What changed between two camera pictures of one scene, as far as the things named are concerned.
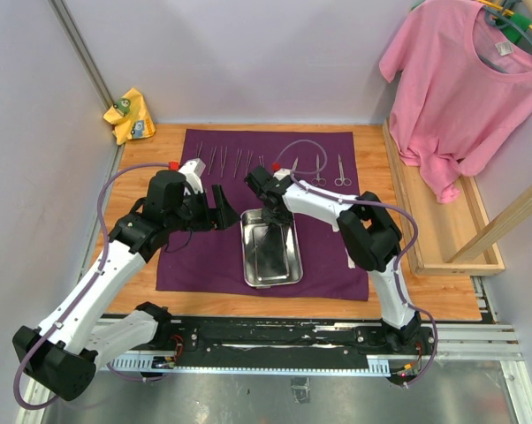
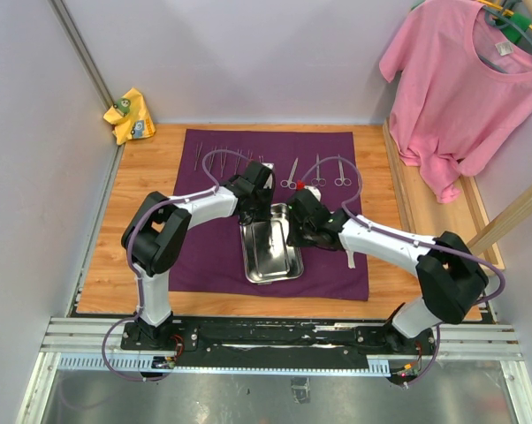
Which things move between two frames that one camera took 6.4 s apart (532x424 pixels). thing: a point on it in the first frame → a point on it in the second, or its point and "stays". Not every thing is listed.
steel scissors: [338, 182] stays
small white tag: [351, 262] stays
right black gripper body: [277, 217] → [300, 234]
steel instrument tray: [272, 252] stays
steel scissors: [321, 182] stays
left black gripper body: [194, 214] → [262, 208]
